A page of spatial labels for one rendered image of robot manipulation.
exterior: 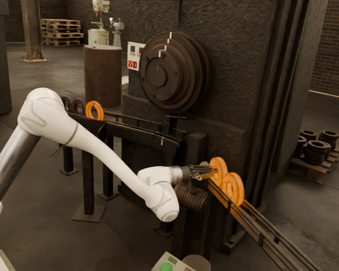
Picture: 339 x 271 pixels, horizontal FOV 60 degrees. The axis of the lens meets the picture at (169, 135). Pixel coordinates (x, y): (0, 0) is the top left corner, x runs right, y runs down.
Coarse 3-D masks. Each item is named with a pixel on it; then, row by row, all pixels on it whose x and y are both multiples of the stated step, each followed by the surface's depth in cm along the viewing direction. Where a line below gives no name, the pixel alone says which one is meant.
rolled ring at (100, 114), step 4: (88, 104) 229; (92, 104) 226; (96, 104) 224; (88, 108) 231; (96, 108) 224; (100, 108) 224; (88, 112) 232; (100, 112) 223; (88, 116) 233; (92, 116) 234; (100, 116) 224
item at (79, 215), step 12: (84, 120) 204; (96, 120) 204; (96, 132) 207; (60, 144) 192; (84, 156) 200; (84, 168) 204; (84, 180) 208; (84, 192) 212; (84, 204) 216; (84, 216) 217; (96, 216) 218
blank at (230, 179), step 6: (228, 174) 135; (234, 174) 133; (222, 180) 141; (228, 180) 135; (234, 180) 130; (240, 180) 130; (222, 186) 141; (228, 186) 138; (234, 186) 130; (240, 186) 128; (228, 192) 137; (234, 192) 131; (240, 192) 128; (234, 198) 131; (240, 198) 128; (240, 204) 131
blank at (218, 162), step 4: (212, 160) 151; (216, 160) 146; (220, 160) 144; (212, 164) 151; (216, 164) 146; (220, 164) 143; (224, 164) 143; (220, 168) 142; (224, 168) 142; (220, 172) 143; (224, 172) 141; (216, 176) 151; (220, 176) 143; (216, 180) 148; (220, 180) 143; (220, 184) 144
